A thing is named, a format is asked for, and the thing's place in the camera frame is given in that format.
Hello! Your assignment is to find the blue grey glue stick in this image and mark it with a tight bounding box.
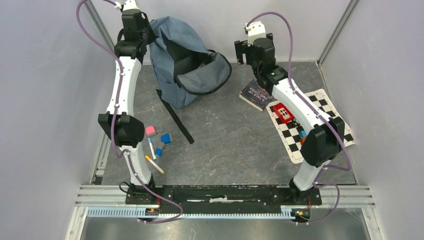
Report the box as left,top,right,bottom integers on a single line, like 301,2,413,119
154,141,166,158

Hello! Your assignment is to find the blue fabric backpack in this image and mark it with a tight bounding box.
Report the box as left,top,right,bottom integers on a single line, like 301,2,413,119
148,16,233,145

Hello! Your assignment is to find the striped colour block stack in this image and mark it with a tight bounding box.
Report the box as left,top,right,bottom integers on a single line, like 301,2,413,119
299,130,308,146

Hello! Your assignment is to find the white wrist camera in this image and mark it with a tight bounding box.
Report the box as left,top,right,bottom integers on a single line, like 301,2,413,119
113,0,141,12
245,21,267,47

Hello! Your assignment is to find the black white checkered mat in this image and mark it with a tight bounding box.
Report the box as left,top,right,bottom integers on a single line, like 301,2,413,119
265,88,356,165

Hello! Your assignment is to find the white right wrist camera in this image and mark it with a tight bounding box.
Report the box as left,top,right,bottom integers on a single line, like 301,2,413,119
245,21,267,47

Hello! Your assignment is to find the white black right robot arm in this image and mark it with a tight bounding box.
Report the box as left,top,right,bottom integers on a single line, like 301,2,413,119
234,33,345,204

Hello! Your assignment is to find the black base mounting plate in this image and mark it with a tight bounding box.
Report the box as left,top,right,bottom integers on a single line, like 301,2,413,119
125,185,322,214

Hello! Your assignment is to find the blue cap marker pen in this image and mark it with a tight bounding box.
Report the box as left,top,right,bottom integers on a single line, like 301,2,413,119
147,137,157,162

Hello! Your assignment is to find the slotted cable duct rail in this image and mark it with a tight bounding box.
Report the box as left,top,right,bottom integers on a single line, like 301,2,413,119
87,206,295,220

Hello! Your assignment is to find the blue pencil sharpener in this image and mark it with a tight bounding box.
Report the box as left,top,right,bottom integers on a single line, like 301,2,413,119
160,133,173,145

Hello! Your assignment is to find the red toy block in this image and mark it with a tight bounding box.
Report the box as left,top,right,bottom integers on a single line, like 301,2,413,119
272,103,295,124

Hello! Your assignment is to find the yellow cap marker pen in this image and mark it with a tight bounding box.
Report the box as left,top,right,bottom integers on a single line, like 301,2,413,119
144,155,165,175

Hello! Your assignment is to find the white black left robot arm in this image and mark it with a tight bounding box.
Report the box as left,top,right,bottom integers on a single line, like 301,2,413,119
98,8,157,204

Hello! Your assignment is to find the pink grey eraser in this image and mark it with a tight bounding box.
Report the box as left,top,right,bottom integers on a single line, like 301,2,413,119
145,125,157,138

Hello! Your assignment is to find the dark orange paperback book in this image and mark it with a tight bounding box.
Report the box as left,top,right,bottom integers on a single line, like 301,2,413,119
239,79,274,112

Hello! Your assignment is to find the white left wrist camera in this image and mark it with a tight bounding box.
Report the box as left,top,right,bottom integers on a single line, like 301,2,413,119
113,0,141,12

